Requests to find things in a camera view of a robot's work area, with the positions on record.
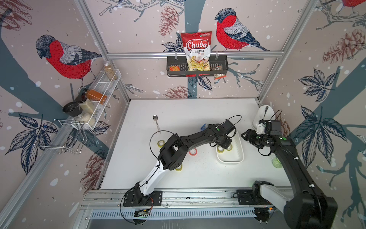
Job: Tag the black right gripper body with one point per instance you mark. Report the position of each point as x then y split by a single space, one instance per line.
257 139

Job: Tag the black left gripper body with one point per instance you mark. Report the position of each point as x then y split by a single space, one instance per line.
226 142

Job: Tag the yellow tape roll front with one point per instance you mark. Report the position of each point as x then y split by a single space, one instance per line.
230 147

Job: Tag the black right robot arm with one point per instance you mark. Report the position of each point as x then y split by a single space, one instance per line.
310 208

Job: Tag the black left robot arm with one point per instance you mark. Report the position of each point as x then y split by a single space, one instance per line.
174 151

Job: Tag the white storage box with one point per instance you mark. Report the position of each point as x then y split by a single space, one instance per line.
235 156

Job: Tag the red tape roll right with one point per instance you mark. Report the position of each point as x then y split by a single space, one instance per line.
193 152

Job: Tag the white utensil holder cup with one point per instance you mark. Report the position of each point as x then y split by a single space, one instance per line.
265 112

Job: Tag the green translucent cup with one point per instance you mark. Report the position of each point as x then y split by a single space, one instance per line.
276 163

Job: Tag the Hello Kitty metal spoon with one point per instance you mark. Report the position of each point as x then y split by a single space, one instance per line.
155 118

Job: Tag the Chuba cassava chips bag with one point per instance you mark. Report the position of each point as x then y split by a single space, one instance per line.
197 48

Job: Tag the glass grain spice jar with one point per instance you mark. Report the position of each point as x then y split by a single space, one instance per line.
110 71

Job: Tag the orange spice bottle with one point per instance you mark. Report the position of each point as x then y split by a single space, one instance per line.
96 96

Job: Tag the black lid spice jar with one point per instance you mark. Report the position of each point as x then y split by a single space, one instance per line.
72 109

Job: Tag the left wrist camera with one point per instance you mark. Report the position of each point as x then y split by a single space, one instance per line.
228 126

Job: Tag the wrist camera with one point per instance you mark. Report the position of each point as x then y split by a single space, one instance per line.
269 127
228 126

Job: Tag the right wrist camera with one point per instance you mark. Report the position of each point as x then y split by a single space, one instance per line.
269 127

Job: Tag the aluminium front rail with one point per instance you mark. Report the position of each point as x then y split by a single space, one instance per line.
111 199

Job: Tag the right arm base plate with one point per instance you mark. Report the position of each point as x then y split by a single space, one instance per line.
251 197

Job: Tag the black wire wall basket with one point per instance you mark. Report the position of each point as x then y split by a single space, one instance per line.
179 66

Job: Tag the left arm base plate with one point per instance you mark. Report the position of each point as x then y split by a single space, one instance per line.
136 199

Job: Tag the white wire spice rack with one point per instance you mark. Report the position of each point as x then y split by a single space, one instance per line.
90 105

